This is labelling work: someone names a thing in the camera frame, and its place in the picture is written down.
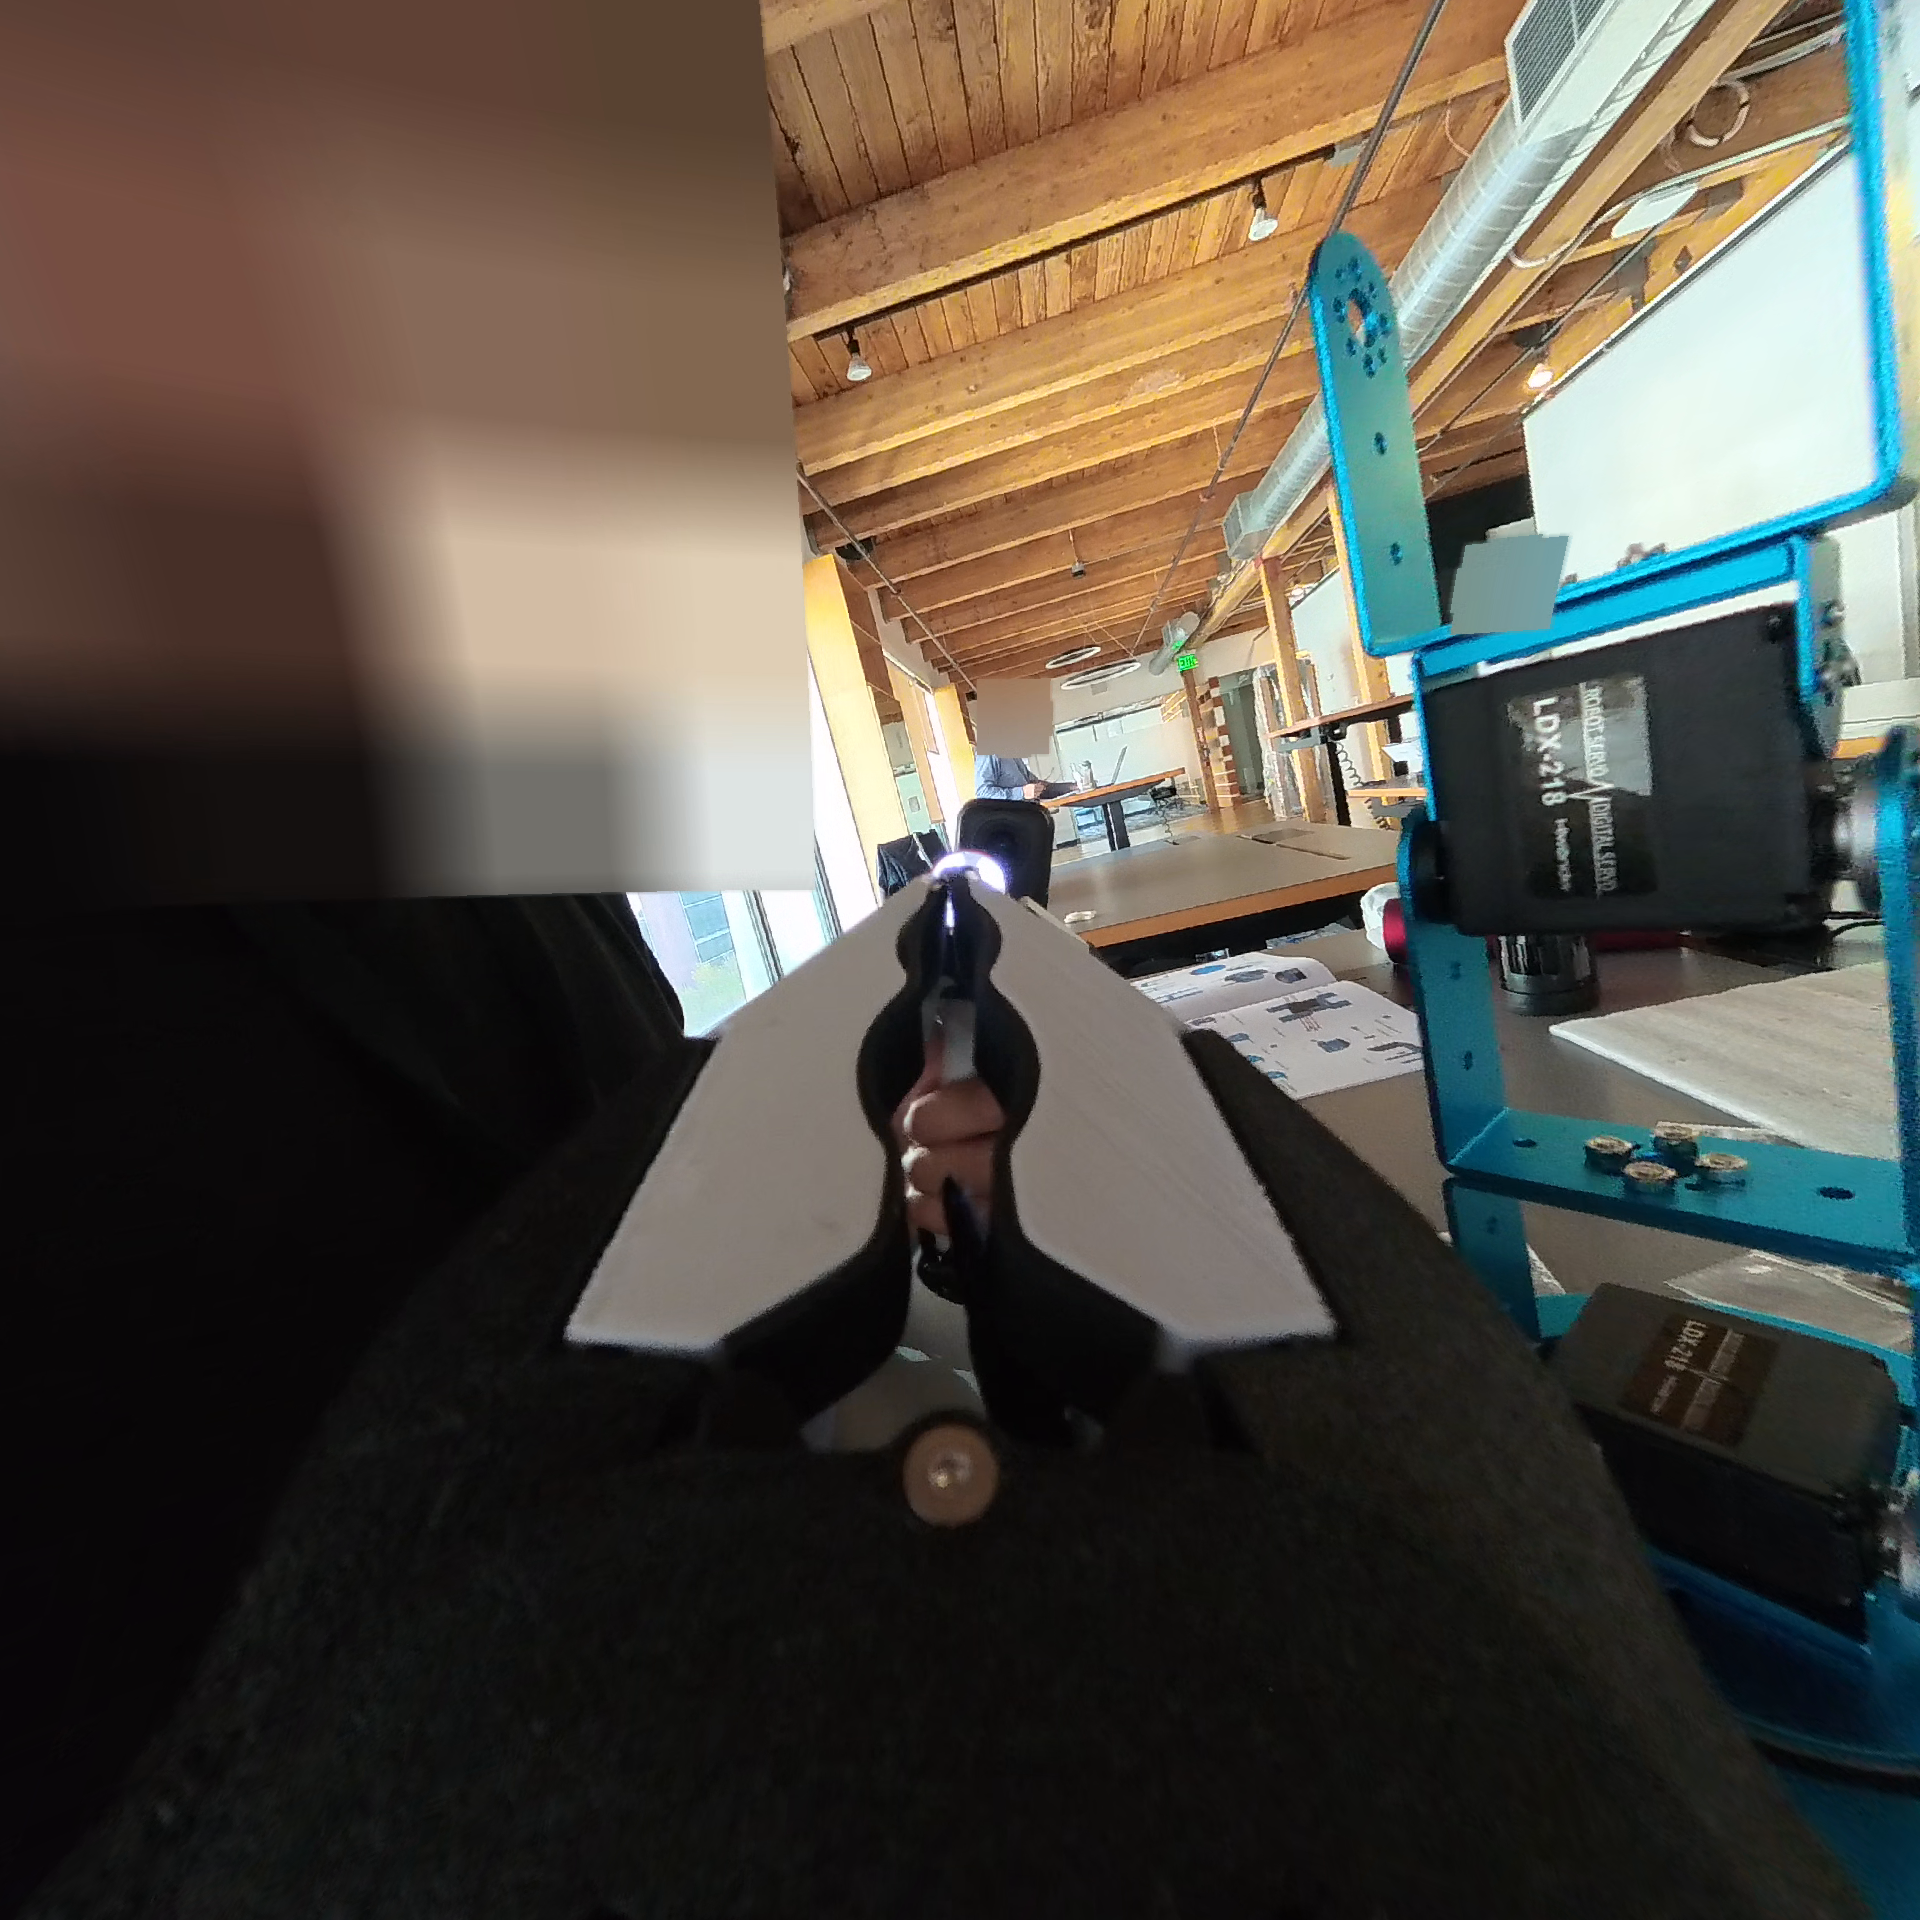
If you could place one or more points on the person's left hand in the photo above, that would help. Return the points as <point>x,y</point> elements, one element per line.
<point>946,1133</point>

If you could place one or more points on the illustrated instruction manual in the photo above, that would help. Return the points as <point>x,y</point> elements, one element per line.
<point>1306,1034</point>

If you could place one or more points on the red and black cylinder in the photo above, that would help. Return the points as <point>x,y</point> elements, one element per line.
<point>1387,930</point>

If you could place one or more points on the wall whiteboard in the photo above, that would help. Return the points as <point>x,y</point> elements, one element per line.
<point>1696,404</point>

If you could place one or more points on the black office chair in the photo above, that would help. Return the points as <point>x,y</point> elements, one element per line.
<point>899,866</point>

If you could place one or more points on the silver plastic bag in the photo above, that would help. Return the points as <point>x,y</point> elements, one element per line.
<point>1785,1278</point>

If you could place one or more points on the black knurled cylinder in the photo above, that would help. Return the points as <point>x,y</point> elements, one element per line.
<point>1547,970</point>

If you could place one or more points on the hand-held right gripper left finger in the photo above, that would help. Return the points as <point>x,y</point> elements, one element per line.
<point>721,1200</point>

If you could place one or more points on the white work mat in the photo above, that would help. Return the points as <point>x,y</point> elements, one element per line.
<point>1724,1050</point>

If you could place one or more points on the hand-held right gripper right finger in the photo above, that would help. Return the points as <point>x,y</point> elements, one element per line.
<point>1157,1185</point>

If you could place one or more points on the blue hobby robot arm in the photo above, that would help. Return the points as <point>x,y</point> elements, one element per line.
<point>1479,1081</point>

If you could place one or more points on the large window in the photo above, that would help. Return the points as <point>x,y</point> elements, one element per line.
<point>734,944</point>

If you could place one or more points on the silver ventilation duct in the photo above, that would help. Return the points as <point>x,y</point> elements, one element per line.
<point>1439,254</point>

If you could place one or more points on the wooden table with black legs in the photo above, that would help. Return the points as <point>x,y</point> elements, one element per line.
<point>1120,781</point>

